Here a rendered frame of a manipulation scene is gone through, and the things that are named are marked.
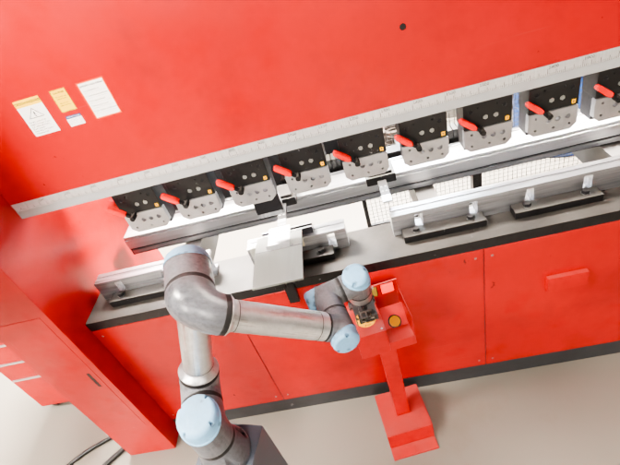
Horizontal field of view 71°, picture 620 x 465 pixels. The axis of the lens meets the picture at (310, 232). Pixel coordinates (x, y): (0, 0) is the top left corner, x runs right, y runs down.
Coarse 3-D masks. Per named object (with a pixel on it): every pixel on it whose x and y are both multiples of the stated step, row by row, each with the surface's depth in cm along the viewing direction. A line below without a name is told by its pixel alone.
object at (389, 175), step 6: (390, 162) 181; (390, 168) 176; (378, 174) 176; (384, 174) 175; (390, 174) 175; (366, 180) 176; (372, 180) 176; (378, 180) 177; (384, 180) 176; (390, 180) 177; (378, 186) 173; (384, 186) 172; (384, 192) 169; (384, 198) 166; (390, 198) 165
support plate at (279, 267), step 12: (264, 240) 167; (300, 240) 161; (276, 252) 159; (288, 252) 158; (300, 252) 156; (264, 264) 156; (276, 264) 154; (288, 264) 153; (300, 264) 151; (264, 276) 151; (276, 276) 150; (288, 276) 148; (300, 276) 146; (252, 288) 148
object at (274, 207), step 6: (276, 198) 158; (258, 204) 159; (264, 204) 159; (270, 204) 159; (276, 204) 160; (282, 204) 162; (258, 210) 161; (264, 210) 161; (270, 210) 161; (276, 210) 161; (282, 210) 162; (264, 216) 164
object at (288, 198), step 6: (282, 186) 186; (282, 192) 183; (288, 192) 182; (282, 198) 181; (288, 198) 181; (294, 198) 181; (288, 204) 182; (294, 204) 183; (282, 216) 175; (282, 222) 172
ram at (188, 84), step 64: (0, 0) 113; (64, 0) 114; (128, 0) 114; (192, 0) 115; (256, 0) 115; (320, 0) 116; (384, 0) 116; (448, 0) 117; (512, 0) 117; (576, 0) 118; (0, 64) 123; (64, 64) 124; (128, 64) 124; (192, 64) 125; (256, 64) 125; (320, 64) 126; (384, 64) 127; (448, 64) 127; (512, 64) 128; (0, 128) 135; (64, 128) 136; (128, 128) 136; (192, 128) 137; (256, 128) 138; (0, 192) 149
